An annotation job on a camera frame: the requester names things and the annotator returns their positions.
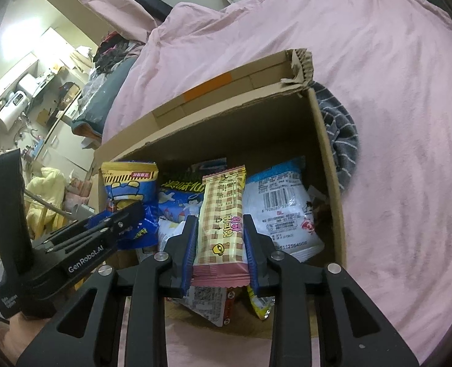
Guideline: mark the white cabinet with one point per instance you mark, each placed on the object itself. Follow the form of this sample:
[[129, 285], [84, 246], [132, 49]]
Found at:
[[65, 141]]

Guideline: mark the pile of dark clothes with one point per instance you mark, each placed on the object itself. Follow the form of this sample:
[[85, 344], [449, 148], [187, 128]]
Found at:
[[103, 99]]

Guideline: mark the white red-edged snack packet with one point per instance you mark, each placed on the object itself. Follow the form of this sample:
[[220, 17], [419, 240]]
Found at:
[[206, 306]]

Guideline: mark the blue cartoon snack packet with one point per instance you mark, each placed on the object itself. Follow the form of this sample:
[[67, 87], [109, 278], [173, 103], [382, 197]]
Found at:
[[180, 202]]

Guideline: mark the grey striped cloth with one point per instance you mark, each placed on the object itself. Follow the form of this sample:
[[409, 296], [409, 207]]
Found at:
[[342, 137]]

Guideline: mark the person's left hand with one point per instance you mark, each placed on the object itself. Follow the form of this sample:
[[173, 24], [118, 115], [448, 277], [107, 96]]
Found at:
[[23, 332]]

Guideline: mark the yellow checkered snack packet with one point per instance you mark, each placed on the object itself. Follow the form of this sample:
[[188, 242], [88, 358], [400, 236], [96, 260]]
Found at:
[[220, 214]]

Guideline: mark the yellow crumpled snack packet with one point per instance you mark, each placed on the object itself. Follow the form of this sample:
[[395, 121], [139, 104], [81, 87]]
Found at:
[[262, 307]]

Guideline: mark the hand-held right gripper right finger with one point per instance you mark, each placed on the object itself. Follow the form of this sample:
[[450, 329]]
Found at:
[[250, 260]]

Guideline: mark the white appliance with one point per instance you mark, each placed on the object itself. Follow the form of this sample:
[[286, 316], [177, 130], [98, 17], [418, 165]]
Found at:
[[7, 116]]

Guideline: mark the brown cardboard box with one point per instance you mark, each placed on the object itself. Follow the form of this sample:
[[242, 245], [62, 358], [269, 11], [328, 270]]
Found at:
[[248, 133]]

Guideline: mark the blue yellow chip packet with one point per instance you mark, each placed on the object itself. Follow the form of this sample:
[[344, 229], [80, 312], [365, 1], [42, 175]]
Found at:
[[128, 187]]

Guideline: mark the pink blanket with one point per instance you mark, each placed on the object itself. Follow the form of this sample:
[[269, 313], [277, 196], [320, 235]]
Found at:
[[382, 122]]

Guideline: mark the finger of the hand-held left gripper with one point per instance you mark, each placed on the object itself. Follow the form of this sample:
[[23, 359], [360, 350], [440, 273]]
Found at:
[[122, 231], [122, 211]]

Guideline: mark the white barcode snack packet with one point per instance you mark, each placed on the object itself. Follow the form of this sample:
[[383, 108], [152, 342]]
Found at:
[[283, 214]]

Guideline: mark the yellow cloth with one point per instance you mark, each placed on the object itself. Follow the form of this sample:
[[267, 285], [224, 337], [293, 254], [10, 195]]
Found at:
[[48, 183]]

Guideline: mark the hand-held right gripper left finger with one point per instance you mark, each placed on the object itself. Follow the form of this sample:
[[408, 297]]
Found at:
[[189, 260]]

